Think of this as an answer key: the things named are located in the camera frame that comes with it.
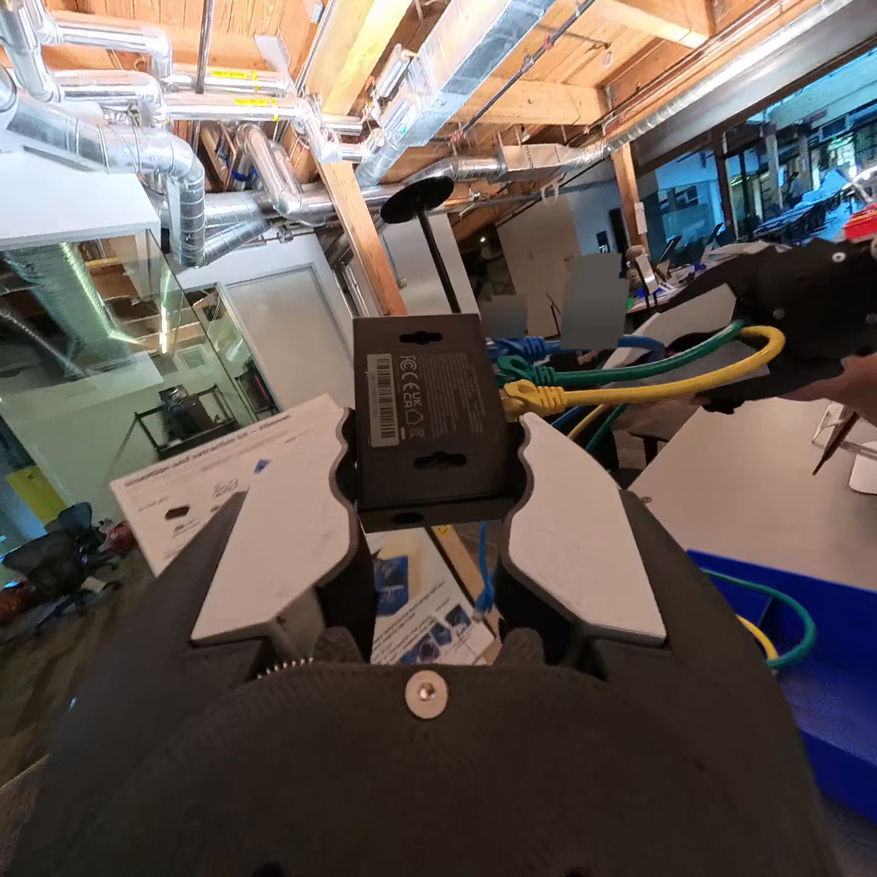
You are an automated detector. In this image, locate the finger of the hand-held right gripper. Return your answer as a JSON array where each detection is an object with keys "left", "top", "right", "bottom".
[
  {"left": 646, "top": 283, "right": 741, "bottom": 345},
  {"left": 602, "top": 334, "right": 693, "bottom": 376}
]

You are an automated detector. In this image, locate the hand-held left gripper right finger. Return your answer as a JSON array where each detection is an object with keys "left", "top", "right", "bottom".
[{"left": 502, "top": 412, "right": 668, "bottom": 645}]

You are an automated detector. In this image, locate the blue plastic bin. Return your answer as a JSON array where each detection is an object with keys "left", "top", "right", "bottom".
[{"left": 685, "top": 548, "right": 877, "bottom": 821}]

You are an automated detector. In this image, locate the blue ethernet cable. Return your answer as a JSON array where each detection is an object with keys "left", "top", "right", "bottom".
[{"left": 475, "top": 334, "right": 669, "bottom": 615}]

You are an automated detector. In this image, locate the black office chair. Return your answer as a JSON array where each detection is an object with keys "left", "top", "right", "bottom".
[{"left": 0, "top": 502, "right": 119, "bottom": 619}]

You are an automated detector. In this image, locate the silver pipe cluster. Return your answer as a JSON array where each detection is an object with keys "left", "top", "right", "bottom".
[{"left": 0, "top": 0, "right": 385, "bottom": 269}]

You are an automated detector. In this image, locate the wooden post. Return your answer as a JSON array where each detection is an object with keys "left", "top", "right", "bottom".
[{"left": 317, "top": 159, "right": 410, "bottom": 317}]

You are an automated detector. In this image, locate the silver ventilation duct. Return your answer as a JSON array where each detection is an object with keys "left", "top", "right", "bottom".
[{"left": 359, "top": 89, "right": 809, "bottom": 206}]

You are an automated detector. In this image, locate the black stand pole with disc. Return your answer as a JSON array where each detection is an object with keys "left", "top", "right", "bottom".
[{"left": 379, "top": 175, "right": 463, "bottom": 316}]

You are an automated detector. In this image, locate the instruction sheet in acrylic holder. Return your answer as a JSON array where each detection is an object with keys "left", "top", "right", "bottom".
[{"left": 110, "top": 394, "right": 496, "bottom": 667}]

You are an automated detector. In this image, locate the black network switch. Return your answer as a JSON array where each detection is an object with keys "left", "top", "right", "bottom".
[{"left": 351, "top": 312, "right": 518, "bottom": 535}]

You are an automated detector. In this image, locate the green ethernet cable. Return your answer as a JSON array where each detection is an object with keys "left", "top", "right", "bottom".
[{"left": 495, "top": 319, "right": 818, "bottom": 671}]

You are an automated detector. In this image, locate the yellow ethernet cable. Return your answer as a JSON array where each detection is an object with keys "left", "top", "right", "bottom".
[{"left": 502, "top": 325, "right": 787, "bottom": 664}]

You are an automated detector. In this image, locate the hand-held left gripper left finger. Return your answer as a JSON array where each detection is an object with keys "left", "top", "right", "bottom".
[{"left": 189, "top": 407, "right": 363, "bottom": 662}]

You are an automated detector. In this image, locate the black wire shelf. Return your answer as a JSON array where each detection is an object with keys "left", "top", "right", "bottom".
[{"left": 133, "top": 384, "right": 266, "bottom": 461}]

